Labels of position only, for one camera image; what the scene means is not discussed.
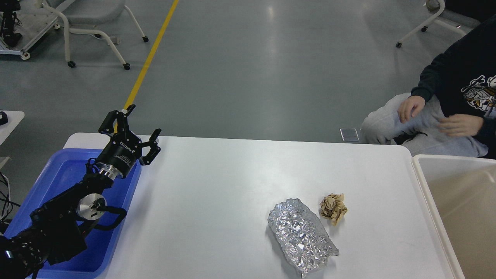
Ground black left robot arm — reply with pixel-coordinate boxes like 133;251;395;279
1;104;161;279

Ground crumpled brown paper ball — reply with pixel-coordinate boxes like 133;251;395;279
319;193;348;226

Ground black cables at left edge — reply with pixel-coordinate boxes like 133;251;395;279
0;172;22;233

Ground crumpled aluminium foil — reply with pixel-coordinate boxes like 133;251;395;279
267;198;340;279

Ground white wheeled chair right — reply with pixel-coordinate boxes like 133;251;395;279
395;0;481;49

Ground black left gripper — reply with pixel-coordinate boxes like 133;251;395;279
95;104;162;178

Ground white wheeled chair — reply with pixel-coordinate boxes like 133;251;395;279
395;0;481;49
35;0;149;70

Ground seated person in dark sweater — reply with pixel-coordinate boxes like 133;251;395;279
361;16;496;159

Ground white wheeled chair left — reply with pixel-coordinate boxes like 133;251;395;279
35;0;149;70

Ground person's left hand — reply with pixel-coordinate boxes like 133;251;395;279
438;114;484;137

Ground beige plastic bin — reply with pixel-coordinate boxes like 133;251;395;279
412;155;496;279

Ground white equipment cart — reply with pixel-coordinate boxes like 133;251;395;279
0;0;60;60

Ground blue plastic bin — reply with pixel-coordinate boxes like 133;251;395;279
4;148;143;279

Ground white side table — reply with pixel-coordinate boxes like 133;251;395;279
0;110;25;145

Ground person's right hand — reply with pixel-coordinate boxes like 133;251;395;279
397;95;426;124

